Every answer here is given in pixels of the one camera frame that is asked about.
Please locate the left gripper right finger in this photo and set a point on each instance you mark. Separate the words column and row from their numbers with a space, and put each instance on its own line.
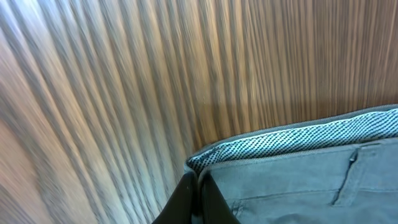
column 214, row 207

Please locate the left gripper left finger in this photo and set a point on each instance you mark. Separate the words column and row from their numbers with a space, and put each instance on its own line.
column 183, row 202

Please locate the grey shorts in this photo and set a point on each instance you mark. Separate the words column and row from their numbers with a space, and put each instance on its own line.
column 341, row 169

